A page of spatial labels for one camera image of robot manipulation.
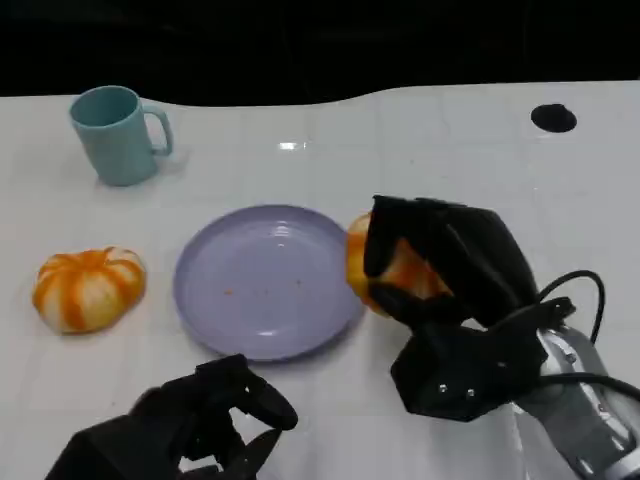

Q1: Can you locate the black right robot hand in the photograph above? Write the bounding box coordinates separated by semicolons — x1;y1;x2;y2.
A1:
363;194;540;331

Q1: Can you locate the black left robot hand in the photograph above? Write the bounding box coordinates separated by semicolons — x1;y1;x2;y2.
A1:
127;353;300;480

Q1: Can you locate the orange white toy bread roll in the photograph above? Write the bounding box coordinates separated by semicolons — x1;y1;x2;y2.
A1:
32;245;148;335
345;212;454;317

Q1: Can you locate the lilac plate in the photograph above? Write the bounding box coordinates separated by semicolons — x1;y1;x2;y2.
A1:
173;203;369;362

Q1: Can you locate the pale green mug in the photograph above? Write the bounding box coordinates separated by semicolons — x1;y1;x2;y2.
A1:
68;85;175;188

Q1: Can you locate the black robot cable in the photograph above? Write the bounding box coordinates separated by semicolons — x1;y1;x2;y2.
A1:
539;372;640;402
533;269;606;347

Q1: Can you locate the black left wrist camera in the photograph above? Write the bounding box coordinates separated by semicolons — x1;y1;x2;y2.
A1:
44;413;182;480

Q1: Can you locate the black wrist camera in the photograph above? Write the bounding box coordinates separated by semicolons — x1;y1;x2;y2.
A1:
44;413;182;480
389;319;550;424

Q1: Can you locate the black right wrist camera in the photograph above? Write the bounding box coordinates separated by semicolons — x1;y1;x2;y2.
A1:
389;319;550;424

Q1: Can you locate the black table cable hole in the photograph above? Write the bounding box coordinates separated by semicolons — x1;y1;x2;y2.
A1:
530;103;578;134

